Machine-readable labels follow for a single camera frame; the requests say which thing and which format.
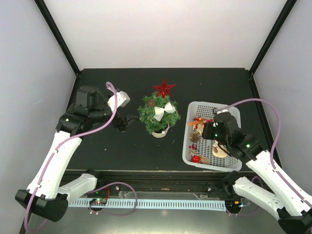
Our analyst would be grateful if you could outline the gold script word ornament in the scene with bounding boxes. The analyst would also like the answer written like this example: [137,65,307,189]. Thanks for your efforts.
[194,123,204,135]

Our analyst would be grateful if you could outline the orange ribbon bow ornament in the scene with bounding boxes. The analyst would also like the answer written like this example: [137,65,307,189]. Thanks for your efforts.
[188,117,208,126]

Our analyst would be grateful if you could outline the black frame post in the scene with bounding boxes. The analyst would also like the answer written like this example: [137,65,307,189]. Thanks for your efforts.
[249,0,297,76]
[34,0,80,76]

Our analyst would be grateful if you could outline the white plastic basket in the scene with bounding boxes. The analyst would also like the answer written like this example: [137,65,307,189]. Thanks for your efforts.
[182,101,242,172]

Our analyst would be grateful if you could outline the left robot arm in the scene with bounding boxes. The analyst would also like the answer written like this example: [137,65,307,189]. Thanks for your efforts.
[15,82,130,222]

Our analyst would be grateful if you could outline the pine cone ornament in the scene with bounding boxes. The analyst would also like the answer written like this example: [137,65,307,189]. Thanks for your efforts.
[147,99,156,108]
[190,131,201,143]

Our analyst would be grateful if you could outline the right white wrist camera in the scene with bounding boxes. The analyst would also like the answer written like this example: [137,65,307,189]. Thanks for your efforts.
[213,108,229,115]

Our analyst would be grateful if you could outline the black frame post right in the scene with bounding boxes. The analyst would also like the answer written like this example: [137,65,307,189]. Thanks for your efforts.
[249,0,297,76]

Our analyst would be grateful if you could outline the small green christmas tree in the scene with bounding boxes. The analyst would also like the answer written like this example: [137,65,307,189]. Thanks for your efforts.
[138,92,181,138]

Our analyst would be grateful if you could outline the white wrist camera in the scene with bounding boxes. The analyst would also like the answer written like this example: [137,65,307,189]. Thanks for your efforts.
[213,108,229,115]
[107,91,131,112]

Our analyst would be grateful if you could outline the brown wooden ornament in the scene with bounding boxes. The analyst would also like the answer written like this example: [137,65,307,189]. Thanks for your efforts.
[200,156,210,165]

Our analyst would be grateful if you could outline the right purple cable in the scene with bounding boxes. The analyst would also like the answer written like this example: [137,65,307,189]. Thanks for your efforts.
[213,97,312,217]

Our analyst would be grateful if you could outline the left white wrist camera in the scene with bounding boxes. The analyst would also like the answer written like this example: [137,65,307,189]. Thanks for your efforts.
[107,91,131,112]

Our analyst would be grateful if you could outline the purple cable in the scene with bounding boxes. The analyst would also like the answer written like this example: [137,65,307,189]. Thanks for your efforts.
[213,97,312,217]
[23,81,138,233]

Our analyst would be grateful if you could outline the white slotted cable duct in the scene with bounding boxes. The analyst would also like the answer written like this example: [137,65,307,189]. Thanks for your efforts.
[69,198,226,212]

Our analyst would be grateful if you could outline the red star ornament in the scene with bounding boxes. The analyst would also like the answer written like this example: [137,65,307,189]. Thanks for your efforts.
[153,79,176,98]

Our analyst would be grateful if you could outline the snowman figurine ornament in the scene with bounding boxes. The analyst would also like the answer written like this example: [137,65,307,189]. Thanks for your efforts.
[213,141,229,158]

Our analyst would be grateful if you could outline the black frame post left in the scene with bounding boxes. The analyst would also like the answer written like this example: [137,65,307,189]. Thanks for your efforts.
[34,0,80,76]

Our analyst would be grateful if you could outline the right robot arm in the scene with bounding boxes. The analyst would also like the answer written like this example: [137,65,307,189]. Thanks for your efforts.
[202,112,312,234]

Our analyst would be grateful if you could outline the red gift box ornament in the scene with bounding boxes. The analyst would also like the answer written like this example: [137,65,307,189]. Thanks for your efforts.
[192,156,200,163]

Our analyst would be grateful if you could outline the string lights with battery box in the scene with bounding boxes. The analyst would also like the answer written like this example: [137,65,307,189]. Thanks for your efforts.
[146,114,171,134]

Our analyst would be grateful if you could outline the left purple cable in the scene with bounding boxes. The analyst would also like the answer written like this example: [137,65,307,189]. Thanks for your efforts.
[23,81,138,233]

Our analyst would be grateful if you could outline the silver bow ornament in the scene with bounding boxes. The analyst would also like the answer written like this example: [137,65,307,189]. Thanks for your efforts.
[153,102,176,121]

